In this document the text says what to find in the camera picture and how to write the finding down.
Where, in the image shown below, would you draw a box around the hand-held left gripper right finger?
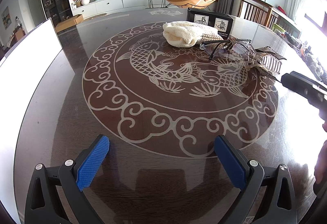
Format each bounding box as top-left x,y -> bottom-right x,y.
214,134 -> 303,224

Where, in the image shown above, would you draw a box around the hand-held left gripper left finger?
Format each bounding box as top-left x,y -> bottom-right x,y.
24,134 -> 110,224

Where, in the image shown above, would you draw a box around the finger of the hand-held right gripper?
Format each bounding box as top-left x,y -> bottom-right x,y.
280,71 -> 327,121

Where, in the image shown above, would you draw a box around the rhinestone bow hair claw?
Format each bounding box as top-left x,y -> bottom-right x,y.
245,45 -> 288,77

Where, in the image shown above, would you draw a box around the person's right hand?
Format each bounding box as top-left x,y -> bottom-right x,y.
314,140 -> 327,186

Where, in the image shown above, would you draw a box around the cluttered side shelf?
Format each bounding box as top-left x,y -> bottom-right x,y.
272,22 -> 327,79

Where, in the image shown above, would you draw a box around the black-framed glasses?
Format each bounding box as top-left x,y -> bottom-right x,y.
200,38 -> 252,61

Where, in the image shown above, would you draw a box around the black rectangular box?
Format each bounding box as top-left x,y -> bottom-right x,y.
187,8 -> 233,35

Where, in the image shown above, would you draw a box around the cream knitted glove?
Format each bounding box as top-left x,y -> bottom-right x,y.
163,21 -> 224,48

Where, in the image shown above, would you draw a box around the cardboard box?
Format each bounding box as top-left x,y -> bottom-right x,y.
55,14 -> 84,33

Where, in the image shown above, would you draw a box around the wooden dining chair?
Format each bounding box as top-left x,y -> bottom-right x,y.
13,28 -> 26,42

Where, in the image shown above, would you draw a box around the white television cabinet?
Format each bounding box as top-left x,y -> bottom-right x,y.
72,0 -> 169,16

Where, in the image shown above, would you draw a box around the brown hair tie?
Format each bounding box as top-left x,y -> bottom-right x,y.
222,38 -> 237,49

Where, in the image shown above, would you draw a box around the framed wall painting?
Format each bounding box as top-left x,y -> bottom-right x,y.
1,6 -> 12,29

